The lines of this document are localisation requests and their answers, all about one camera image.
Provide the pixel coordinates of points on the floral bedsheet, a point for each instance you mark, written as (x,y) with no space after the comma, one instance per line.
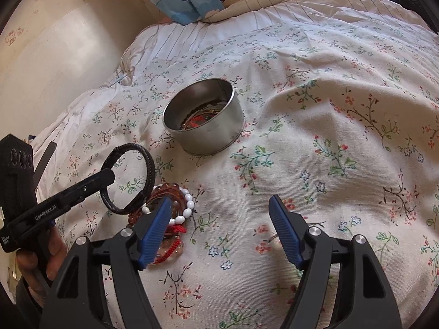
(308,144)

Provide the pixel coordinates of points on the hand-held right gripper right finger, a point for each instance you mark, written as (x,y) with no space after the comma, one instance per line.
(283,226)

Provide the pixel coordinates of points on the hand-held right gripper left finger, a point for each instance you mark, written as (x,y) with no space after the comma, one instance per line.
(156,233)

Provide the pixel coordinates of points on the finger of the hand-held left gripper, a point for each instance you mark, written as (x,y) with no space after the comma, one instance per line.
(92,183)

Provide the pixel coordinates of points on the person's left hand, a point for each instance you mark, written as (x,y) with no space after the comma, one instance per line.
(56,246)

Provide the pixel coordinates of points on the round metal tin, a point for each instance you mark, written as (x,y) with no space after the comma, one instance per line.
(205,137)

